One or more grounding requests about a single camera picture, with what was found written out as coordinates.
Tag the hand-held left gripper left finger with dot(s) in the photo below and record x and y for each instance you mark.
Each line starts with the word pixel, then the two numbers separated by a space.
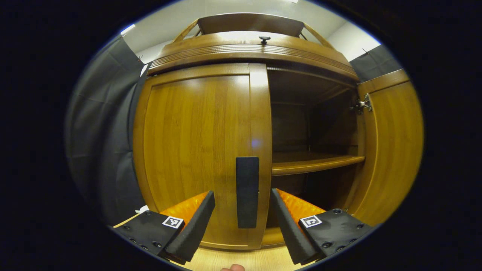
pixel 196 229

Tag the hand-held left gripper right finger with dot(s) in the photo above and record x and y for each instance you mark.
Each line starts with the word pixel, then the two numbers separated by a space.
pixel 288 229

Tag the wooden shoe cabinet door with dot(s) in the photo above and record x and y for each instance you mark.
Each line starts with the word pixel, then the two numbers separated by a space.
pixel 395 150
pixel 196 131

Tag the wooden double-door shoe cabinet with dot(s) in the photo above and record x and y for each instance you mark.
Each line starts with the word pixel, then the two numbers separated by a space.
pixel 248 24

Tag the wooden cabinet shelf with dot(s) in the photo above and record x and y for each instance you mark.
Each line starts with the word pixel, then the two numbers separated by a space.
pixel 308 163

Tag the metal door hinge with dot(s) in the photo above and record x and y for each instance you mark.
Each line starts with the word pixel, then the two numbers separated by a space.
pixel 363 104

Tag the small white object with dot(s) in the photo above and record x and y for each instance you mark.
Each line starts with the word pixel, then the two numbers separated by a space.
pixel 143 209

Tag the black backdrop cloth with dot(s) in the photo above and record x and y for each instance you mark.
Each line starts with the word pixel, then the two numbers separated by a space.
pixel 101 131

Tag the ribbed wooden drawer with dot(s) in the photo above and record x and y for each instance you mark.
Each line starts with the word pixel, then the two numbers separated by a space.
pixel 226 45

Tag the black drawer knob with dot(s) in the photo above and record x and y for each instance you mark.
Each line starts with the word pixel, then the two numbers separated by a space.
pixel 264 39

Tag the small ceiling light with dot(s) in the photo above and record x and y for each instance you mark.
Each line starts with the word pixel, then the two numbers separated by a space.
pixel 127 29

